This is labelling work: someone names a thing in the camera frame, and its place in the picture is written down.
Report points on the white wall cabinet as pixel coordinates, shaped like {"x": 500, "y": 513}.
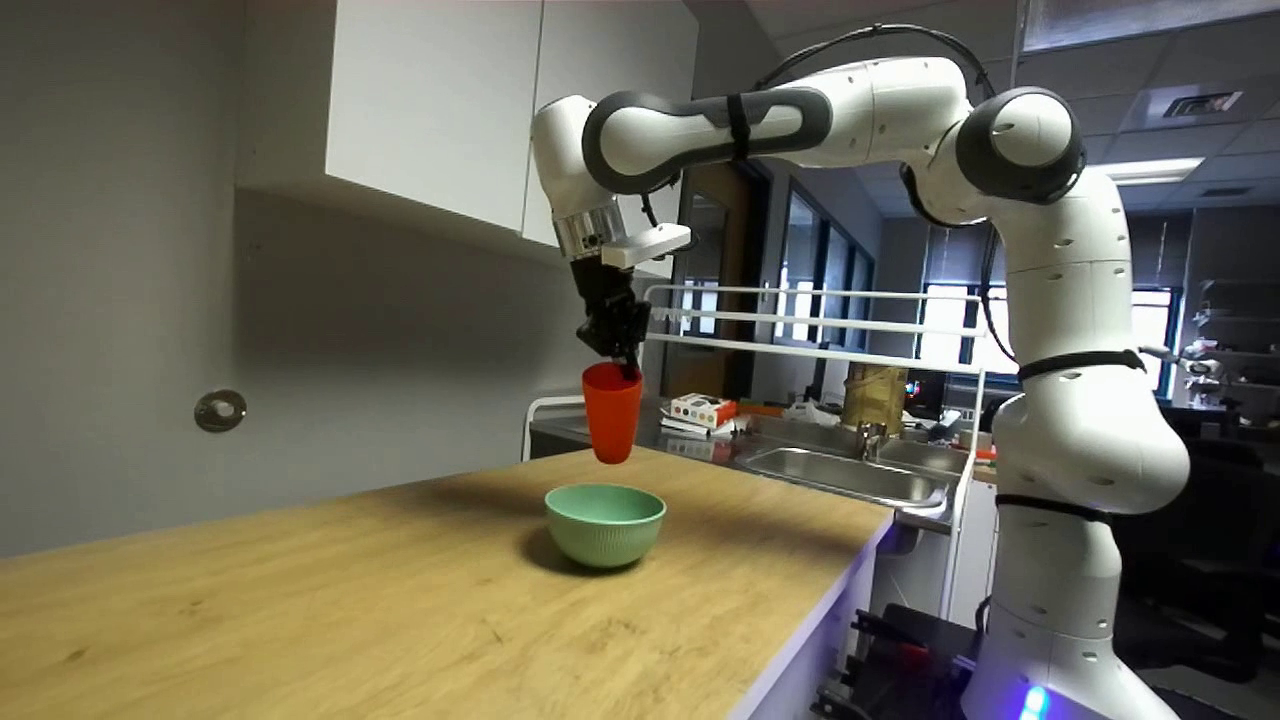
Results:
{"x": 515, "y": 121}

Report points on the orange plastic cup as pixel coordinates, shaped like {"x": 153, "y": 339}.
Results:
{"x": 614, "y": 417}

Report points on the black cart under counter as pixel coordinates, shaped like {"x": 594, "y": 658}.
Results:
{"x": 905, "y": 660}

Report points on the red and white box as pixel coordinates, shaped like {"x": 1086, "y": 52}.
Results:
{"x": 707, "y": 408}

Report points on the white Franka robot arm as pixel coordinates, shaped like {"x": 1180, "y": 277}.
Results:
{"x": 1080, "y": 443}

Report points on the white wrist camera block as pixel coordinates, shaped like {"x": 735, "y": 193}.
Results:
{"x": 646, "y": 244}

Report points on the round grey wall fitting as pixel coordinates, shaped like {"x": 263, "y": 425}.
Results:
{"x": 216, "y": 408}

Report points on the light-green bowl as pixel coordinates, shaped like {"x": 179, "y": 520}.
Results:
{"x": 606, "y": 524}

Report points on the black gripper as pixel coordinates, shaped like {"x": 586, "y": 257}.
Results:
{"x": 610, "y": 301}

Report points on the stainless steel sink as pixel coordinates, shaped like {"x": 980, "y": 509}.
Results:
{"x": 840, "y": 472}

